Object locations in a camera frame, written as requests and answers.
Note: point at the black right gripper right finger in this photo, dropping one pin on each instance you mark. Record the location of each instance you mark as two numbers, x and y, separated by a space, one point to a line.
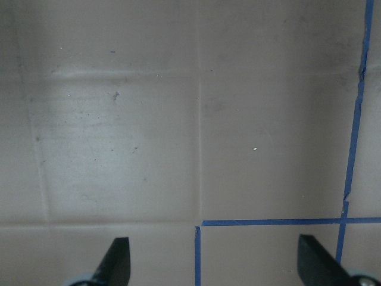
316 267

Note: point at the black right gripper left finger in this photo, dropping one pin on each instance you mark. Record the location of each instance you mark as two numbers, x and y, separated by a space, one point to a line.
114 268

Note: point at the horizontal blue tape strip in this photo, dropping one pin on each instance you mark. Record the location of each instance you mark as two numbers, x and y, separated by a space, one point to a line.
277 222

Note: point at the short vertical blue tape strip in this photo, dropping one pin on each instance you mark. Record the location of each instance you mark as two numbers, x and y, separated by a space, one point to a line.
197 256

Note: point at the long vertical blue tape strip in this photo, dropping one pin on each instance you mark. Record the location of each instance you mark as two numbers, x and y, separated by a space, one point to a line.
368 17

